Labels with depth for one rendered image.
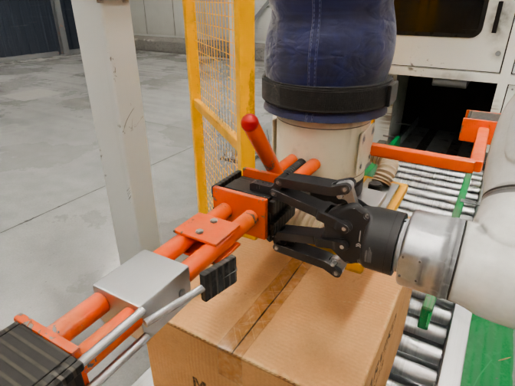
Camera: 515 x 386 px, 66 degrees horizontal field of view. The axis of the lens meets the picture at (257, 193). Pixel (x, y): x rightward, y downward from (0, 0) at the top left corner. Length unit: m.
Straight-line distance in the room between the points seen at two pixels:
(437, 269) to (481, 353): 1.76
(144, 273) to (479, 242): 0.33
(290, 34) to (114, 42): 1.02
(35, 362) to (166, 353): 0.49
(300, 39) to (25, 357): 0.51
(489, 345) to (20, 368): 2.09
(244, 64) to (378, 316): 0.82
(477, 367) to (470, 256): 1.70
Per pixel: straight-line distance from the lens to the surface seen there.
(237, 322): 0.73
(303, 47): 0.63
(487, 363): 2.17
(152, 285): 0.39
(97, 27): 1.59
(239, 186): 0.54
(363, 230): 0.48
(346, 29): 0.63
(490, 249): 0.45
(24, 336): 0.37
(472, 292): 0.45
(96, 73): 1.64
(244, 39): 1.25
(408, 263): 0.45
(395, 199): 0.85
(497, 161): 0.51
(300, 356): 0.68
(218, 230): 0.46
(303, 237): 0.52
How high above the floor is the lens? 1.46
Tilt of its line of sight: 26 degrees down
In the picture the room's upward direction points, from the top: straight up
